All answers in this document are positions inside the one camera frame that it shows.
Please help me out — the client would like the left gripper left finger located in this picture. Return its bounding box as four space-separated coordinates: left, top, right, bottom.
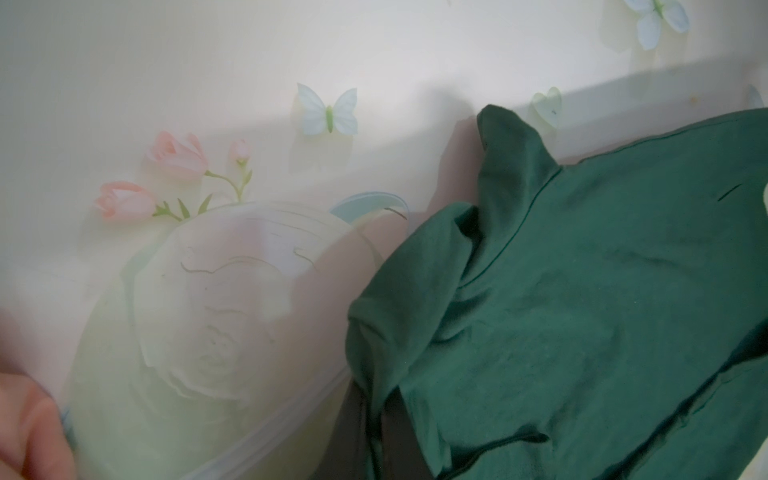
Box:
311 381 368 480

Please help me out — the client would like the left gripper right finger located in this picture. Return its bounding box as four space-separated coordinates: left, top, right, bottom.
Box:
380 389 434 480

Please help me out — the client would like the dark green t-shirt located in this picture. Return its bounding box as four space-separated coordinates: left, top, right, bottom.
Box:
346 105 767 479

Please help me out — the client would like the folded peach t-shirt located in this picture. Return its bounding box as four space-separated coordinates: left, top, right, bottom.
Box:
1 360 77 480

